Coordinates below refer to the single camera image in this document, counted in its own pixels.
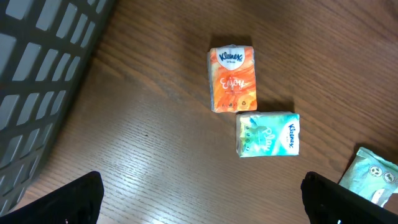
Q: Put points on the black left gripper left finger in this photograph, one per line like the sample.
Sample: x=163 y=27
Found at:
x=77 y=202

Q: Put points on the grey plastic mesh basket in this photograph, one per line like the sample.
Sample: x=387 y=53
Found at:
x=45 y=46

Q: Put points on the teal snack packet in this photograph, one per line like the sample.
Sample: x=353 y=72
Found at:
x=371 y=177

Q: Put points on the small orange tissue pack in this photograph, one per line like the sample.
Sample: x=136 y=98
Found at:
x=232 y=78

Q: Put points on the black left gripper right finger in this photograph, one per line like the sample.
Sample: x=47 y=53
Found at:
x=329 y=203

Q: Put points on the small teal tissue pack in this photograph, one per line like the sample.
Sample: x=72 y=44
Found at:
x=267 y=134

